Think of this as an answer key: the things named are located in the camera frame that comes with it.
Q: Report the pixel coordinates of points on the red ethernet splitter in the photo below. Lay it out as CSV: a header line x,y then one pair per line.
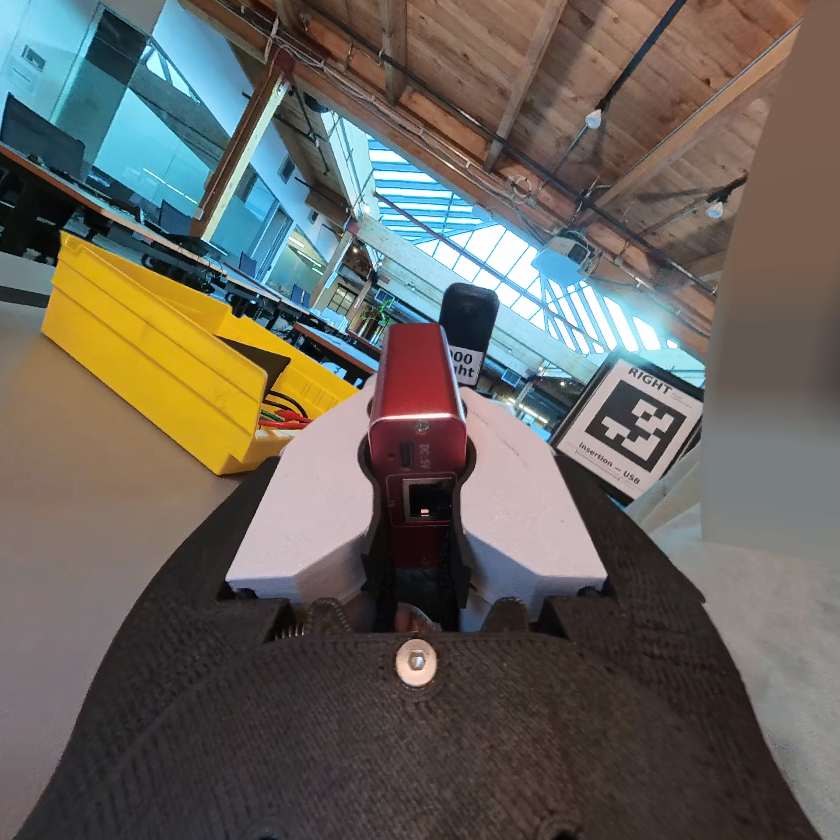
x,y
413,374

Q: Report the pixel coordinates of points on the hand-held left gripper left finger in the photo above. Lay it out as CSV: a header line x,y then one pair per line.
x,y
308,505

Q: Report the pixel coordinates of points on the grey desk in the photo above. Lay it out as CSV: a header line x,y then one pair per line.
x,y
98,525

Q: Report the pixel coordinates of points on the yellow plastic bin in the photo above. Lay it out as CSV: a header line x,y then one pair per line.
x,y
131,341

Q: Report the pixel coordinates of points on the black bin divider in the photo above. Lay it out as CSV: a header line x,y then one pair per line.
x,y
262,364

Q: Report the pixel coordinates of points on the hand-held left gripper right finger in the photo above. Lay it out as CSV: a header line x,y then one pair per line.
x,y
531,518

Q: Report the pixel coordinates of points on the long office table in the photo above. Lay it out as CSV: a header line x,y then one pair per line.
x,y
118,210

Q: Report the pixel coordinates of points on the person's left hand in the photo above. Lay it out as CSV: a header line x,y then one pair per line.
x,y
410,620

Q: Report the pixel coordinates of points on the black computer monitor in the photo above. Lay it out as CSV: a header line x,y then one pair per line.
x,y
39,138

